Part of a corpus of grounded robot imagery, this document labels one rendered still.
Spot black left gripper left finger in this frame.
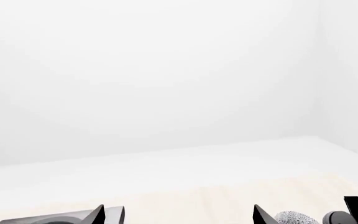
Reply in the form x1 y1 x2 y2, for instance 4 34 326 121
81 203 106 224

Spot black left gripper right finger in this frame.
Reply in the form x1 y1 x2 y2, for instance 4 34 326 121
252 203 278 224

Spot white patterned ramekin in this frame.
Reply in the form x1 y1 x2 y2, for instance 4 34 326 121
274 211 321 224

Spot dark grey round bowl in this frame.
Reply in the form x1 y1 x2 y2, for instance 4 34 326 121
322 210 352 224

